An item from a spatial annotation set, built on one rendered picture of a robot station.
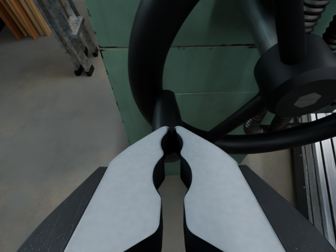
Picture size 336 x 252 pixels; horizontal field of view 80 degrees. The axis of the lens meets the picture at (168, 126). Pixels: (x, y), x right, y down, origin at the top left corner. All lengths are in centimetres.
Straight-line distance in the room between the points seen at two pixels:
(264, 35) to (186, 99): 28
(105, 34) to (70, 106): 95
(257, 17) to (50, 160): 106
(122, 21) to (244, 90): 30
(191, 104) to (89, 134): 75
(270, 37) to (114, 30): 23
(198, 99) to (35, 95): 112
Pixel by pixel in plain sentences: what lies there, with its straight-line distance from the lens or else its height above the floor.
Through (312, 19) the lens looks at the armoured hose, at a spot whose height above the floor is 83.
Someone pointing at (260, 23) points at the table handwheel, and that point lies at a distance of 25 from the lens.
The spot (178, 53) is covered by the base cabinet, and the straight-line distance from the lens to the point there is 38.
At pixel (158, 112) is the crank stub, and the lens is 15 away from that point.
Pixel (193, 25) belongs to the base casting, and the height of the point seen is 75.
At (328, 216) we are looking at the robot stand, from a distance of 90.
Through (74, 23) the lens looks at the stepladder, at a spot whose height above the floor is 27.
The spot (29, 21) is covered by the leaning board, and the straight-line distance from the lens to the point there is 184.
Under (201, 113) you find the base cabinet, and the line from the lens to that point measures 53.
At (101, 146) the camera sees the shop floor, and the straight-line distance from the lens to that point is 109.
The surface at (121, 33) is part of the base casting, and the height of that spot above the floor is 74.
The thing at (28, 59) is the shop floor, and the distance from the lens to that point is 170.
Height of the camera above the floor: 94
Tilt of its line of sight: 58 degrees down
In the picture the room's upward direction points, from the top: 2 degrees clockwise
